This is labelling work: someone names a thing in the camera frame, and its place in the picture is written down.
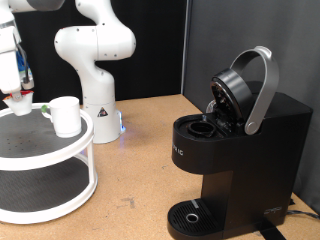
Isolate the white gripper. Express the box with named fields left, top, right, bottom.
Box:
left=0, top=25, right=25, bottom=102

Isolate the black Keurig coffee machine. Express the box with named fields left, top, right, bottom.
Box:
left=166, top=45, right=314, bottom=240

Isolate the white two-tier turntable shelf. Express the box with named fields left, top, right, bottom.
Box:
left=0, top=102, right=99, bottom=225

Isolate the black tape strip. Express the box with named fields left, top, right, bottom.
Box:
left=256, top=226, right=288, bottom=240

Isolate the black camera cable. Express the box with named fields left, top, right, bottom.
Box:
left=12, top=32, right=32, bottom=84

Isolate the white mug green-marked handle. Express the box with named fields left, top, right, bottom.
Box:
left=40, top=96, right=83, bottom=139

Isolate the braided machine power cable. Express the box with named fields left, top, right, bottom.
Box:
left=287, top=209, right=320, bottom=220

